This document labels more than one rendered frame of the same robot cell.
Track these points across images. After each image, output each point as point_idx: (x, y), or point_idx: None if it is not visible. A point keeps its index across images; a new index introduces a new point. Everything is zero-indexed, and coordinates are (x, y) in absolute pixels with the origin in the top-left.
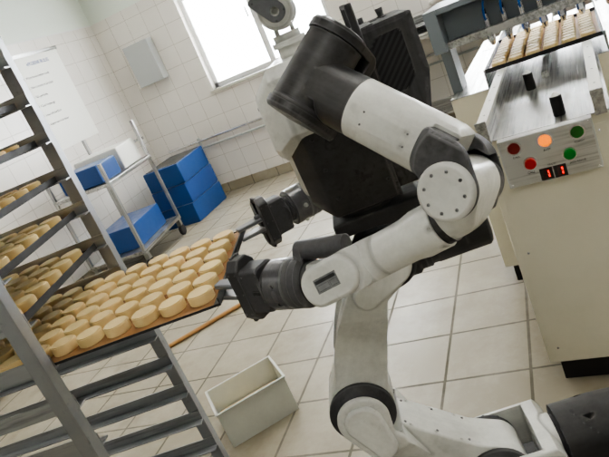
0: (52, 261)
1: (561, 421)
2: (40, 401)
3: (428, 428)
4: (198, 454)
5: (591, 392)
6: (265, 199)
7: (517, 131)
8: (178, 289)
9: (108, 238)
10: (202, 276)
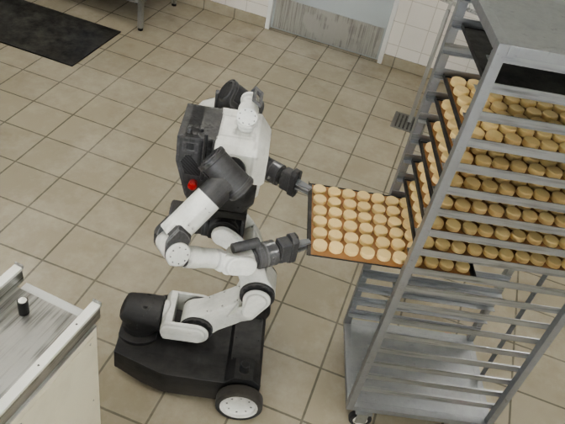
0: (438, 239)
1: (161, 297)
2: (481, 331)
3: (229, 289)
4: (374, 360)
5: (138, 304)
6: (287, 234)
7: (65, 315)
8: (334, 198)
9: (409, 255)
10: (321, 200)
